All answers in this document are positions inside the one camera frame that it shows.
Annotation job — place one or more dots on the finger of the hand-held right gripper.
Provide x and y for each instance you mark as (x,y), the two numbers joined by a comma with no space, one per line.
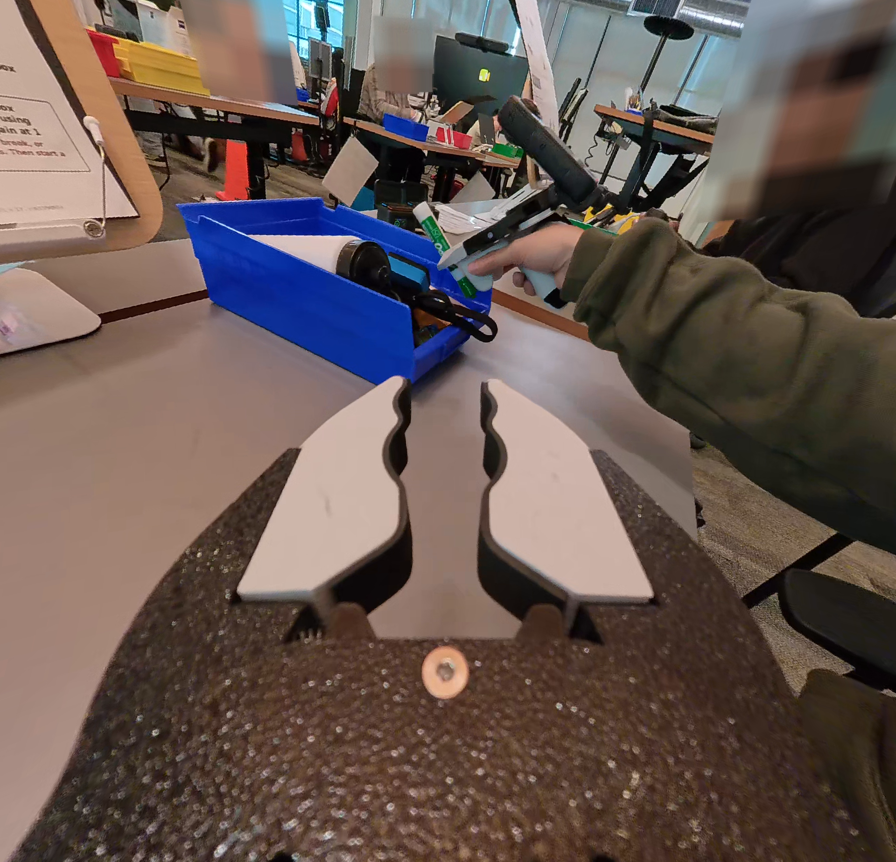
(504,235)
(460,275)

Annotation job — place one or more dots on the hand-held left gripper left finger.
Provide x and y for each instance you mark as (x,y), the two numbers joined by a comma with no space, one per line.
(329,512)

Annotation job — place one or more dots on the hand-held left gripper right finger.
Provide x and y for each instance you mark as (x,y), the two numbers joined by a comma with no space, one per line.
(567,519)

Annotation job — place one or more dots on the green dry erase marker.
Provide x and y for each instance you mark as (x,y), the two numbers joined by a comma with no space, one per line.
(430,225)

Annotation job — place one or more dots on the blue plastic bin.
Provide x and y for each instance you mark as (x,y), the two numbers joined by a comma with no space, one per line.
(406,127)
(294,302)

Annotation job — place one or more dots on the person's right hand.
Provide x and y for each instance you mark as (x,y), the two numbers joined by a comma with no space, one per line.
(546,253)

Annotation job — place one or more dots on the light blue case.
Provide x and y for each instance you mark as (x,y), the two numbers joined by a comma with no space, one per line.
(409,270)

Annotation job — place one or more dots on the grey board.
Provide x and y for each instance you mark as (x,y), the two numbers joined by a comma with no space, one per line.
(350,172)
(476,188)

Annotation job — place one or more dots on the yellow plastic bin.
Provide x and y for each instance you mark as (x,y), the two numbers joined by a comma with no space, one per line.
(161,67)
(609,218)

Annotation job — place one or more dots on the black equipment case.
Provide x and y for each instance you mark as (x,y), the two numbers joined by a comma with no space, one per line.
(399,204)

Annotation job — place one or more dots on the red plastic bin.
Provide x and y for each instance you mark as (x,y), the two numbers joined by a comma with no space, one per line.
(453,137)
(105,53)

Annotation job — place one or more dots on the printed instruction sheet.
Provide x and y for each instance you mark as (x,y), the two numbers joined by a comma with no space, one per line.
(539,43)
(35,106)

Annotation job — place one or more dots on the wooden top standing desk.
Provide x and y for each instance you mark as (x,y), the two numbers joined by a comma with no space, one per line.
(672,128)

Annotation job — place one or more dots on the dark monitor screen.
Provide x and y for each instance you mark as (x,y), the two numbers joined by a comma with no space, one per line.
(462,71)

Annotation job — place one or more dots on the long wooden workbench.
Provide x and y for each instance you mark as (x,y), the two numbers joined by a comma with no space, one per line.
(420,144)

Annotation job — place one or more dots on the white cylinder black cap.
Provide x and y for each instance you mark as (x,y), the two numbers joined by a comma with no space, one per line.
(301,249)

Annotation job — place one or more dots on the black floor lamp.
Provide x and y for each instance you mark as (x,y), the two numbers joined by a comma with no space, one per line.
(668,25)

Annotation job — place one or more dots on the orange traffic cone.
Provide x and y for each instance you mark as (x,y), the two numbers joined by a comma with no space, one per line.
(299,149)
(234,176)

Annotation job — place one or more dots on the black swivel chair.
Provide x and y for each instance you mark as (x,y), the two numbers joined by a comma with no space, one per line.
(840,617)

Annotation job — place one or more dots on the wooden top office desk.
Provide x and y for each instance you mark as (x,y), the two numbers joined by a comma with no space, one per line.
(210,102)

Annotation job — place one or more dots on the white tablet stand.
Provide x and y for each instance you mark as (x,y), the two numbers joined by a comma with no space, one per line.
(49,309)

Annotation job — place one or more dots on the person's torso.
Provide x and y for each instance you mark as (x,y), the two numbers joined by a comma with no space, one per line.
(854,750)

